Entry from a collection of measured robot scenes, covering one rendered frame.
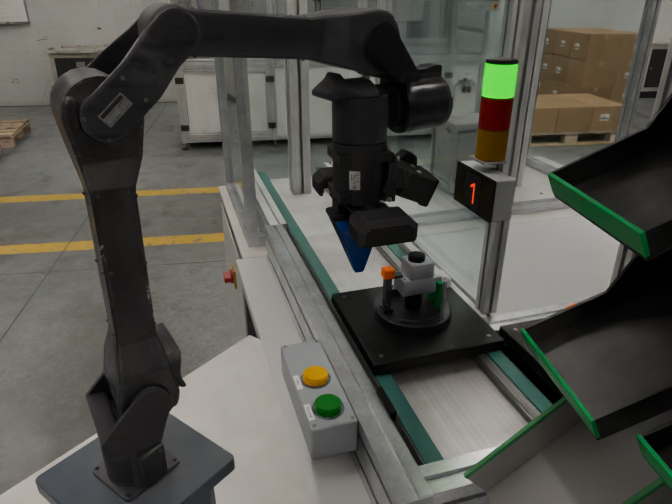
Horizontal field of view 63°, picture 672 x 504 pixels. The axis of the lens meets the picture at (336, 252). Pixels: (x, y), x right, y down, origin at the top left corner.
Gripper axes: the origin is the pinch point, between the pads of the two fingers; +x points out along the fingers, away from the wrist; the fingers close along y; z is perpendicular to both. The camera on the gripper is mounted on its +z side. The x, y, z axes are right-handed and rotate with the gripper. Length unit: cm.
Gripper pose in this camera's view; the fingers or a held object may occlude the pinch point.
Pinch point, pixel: (358, 244)
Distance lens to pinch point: 62.4
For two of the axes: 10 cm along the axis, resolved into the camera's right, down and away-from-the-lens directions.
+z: 9.6, -1.3, 2.5
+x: 0.1, 9.0, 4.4
